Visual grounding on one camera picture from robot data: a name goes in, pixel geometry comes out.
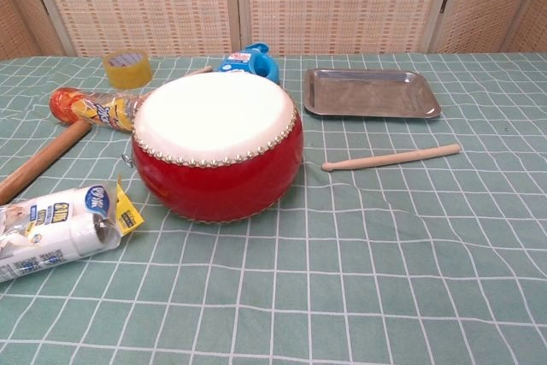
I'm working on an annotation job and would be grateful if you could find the stainless steel tray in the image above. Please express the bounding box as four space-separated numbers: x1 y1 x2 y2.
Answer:
303 68 441 120

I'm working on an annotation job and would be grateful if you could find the green checkered tablecloth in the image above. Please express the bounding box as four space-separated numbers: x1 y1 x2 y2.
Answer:
0 51 547 365

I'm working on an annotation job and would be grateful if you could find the red drum with white skin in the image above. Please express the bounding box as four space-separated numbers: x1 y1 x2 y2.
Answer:
130 72 304 225

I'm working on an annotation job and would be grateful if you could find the blue detergent bottle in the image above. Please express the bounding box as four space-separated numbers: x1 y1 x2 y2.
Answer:
213 42 281 85

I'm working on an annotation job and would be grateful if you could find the yellow tape roll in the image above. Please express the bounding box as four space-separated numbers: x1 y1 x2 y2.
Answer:
103 49 153 89

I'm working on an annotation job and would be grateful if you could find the orange drink bottle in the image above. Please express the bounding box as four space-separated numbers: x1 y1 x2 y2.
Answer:
49 86 149 134

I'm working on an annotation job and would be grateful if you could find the bamboo folding screen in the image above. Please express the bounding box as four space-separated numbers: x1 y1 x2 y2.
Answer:
0 0 547 61

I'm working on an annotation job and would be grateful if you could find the wooden rolling pin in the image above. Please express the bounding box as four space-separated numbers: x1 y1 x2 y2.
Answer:
0 121 91 206

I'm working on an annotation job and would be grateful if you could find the white bag rolls package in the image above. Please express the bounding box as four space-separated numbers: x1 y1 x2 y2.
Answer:
0 175 145 284

